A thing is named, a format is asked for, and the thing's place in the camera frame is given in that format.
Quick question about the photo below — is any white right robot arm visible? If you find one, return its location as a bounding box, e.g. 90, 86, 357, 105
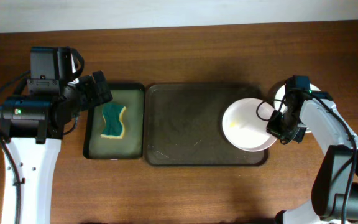
266, 88, 358, 223

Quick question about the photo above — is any black water tray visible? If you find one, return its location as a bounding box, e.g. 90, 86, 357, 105
83, 83, 145, 160

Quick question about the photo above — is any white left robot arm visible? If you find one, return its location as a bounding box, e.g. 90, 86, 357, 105
0, 71, 112, 223

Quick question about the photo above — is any green yellow sponge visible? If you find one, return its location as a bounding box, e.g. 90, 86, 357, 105
101, 103, 126, 139

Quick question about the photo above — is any brown serving tray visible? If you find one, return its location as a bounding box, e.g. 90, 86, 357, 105
143, 83, 269, 166

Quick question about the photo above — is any grey white plate bottom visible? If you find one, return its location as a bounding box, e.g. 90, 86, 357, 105
273, 84, 321, 133

